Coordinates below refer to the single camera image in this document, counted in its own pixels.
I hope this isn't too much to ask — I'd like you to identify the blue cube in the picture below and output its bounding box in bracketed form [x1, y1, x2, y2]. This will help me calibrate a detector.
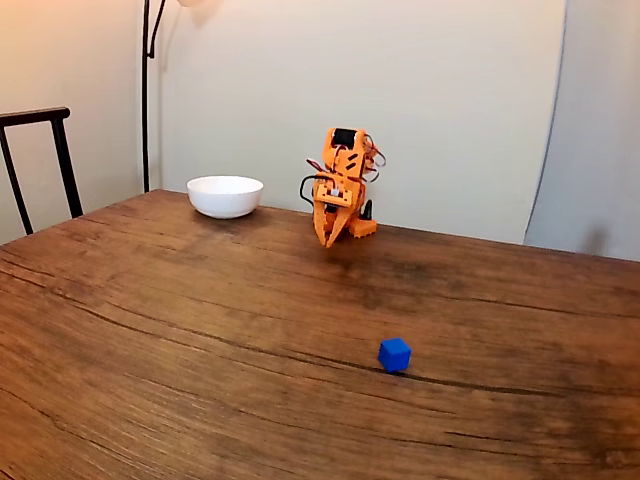
[377, 337, 413, 374]

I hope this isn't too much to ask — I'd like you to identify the white bowl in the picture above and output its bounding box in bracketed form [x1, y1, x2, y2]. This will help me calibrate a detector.
[186, 174, 265, 220]

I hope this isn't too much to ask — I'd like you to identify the white backdrop sheet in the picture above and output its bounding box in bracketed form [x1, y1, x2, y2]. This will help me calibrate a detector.
[159, 0, 569, 246]

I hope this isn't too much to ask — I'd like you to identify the black floor lamp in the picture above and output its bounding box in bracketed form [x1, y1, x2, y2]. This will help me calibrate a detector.
[141, 0, 224, 194]

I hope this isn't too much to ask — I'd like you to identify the black wooden chair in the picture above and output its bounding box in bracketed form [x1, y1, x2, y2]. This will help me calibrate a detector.
[0, 106, 85, 237]

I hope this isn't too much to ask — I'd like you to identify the black cable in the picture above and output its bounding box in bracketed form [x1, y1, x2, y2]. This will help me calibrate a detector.
[299, 173, 332, 209]

